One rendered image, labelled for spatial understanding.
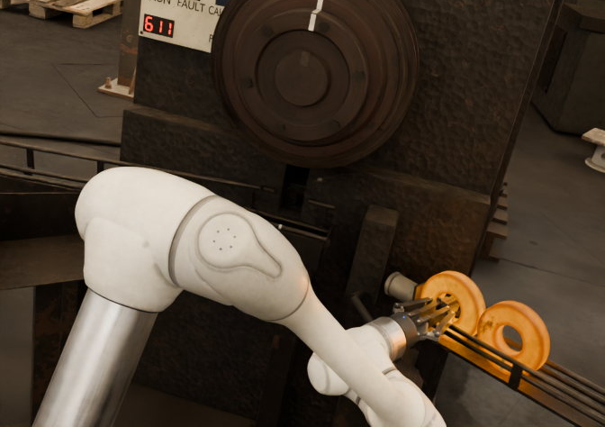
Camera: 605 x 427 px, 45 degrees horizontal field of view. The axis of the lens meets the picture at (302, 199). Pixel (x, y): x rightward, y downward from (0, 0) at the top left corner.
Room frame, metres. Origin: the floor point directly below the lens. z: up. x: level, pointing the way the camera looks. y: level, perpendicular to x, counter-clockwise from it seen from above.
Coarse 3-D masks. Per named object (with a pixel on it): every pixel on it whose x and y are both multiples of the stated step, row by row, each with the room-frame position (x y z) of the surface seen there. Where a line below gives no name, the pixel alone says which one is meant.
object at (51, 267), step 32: (0, 224) 1.45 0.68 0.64; (32, 224) 1.48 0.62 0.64; (64, 224) 1.52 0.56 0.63; (0, 256) 1.39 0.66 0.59; (32, 256) 1.41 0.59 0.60; (64, 256) 1.43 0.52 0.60; (0, 288) 1.27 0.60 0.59; (32, 320) 1.42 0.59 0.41; (32, 352) 1.39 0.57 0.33; (32, 384) 1.37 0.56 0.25; (32, 416) 1.37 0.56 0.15
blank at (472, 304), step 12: (444, 276) 1.40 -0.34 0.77; (456, 276) 1.39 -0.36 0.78; (432, 288) 1.41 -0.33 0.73; (444, 288) 1.39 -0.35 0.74; (456, 288) 1.37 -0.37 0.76; (468, 288) 1.36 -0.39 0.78; (468, 300) 1.35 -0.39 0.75; (480, 300) 1.35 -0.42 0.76; (468, 312) 1.34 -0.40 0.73; (480, 312) 1.33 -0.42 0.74; (456, 324) 1.35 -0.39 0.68; (468, 324) 1.34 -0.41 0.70; (444, 336) 1.37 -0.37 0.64
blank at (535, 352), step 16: (496, 304) 1.31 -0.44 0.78; (512, 304) 1.29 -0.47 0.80; (480, 320) 1.32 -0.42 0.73; (496, 320) 1.30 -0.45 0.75; (512, 320) 1.27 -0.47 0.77; (528, 320) 1.25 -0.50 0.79; (480, 336) 1.31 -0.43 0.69; (496, 336) 1.30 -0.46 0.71; (528, 336) 1.25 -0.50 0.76; (544, 336) 1.24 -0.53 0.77; (512, 352) 1.28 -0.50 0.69; (528, 352) 1.24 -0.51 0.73; (544, 352) 1.22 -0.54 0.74
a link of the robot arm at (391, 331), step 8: (376, 320) 1.23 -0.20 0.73; (384, 320) 1.23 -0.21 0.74; (392, 320) 1.23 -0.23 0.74; (376, 328) 1.20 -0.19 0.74; (384, 328) 1.20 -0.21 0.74; (392, 328) 1.21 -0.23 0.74; (400, 328) 1.22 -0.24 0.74; (384, 336) 1.18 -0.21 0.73; (392, 336) 1.19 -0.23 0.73; (400, 336) 1.20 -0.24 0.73; (392, 344) 1.18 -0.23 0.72; (400, 344) 1.19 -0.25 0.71; (392, 352) 1.17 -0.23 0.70; (400, 352) 1.20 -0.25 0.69; (392, 360) 1.18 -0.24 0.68
